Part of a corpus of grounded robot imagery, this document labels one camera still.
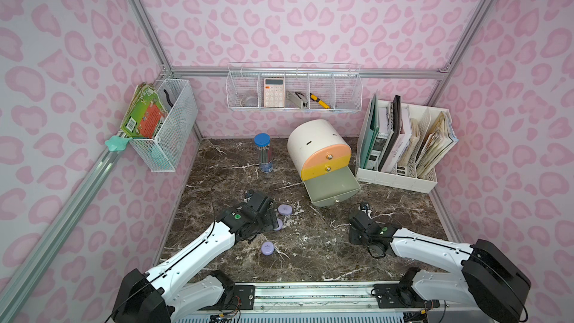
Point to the white drawer cabinet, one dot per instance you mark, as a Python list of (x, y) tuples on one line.
[(308, 138)]

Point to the orange top drawer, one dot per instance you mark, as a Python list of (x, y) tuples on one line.
[(335, 156)]

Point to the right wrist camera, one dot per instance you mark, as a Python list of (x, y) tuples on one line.
[(366, 208)]

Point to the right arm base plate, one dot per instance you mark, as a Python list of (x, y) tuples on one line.
[(400, 297)]

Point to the green red booklet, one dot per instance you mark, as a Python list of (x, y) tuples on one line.
[(146, 113)]

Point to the white wire wall shelf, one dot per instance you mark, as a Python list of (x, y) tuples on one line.
[(339, 85)]

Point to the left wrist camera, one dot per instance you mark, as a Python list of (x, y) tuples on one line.
[(248, 195)]

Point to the yellow drawer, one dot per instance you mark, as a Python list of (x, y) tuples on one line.
[(319, 166)]

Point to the pink white calculator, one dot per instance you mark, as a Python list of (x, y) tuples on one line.
[(274, 95)]

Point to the clear tape roll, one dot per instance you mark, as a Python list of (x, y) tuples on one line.
[(250, 101)]

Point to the white file organizer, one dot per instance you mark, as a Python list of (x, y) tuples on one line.
[(400, 144)]

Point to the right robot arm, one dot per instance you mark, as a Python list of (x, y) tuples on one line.
[(478, 275)]

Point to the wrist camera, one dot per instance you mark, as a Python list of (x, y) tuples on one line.
[(248, 195), (366, 208)]

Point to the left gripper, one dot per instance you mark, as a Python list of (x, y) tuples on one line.
[(267, 214)]

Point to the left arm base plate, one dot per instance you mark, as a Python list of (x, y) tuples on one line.
[(241, 296)]

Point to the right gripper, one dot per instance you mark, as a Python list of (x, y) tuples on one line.
[(356, 227)]

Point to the white mesh wall basket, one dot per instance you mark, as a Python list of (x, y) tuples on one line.
[(162, 154)]

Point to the purple earphone case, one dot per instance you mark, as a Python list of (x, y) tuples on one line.
[(285, 210), (280, 225), (267, 248)]

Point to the mint green wall hook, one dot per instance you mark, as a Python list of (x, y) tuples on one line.
[(117, 143)]

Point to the green bottom drawer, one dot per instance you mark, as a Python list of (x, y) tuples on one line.
[(332, 188)]

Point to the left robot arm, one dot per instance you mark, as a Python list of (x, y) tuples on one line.
[(165, 293)]

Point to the grey stapler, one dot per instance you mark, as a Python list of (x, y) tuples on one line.
[(298, 99)]

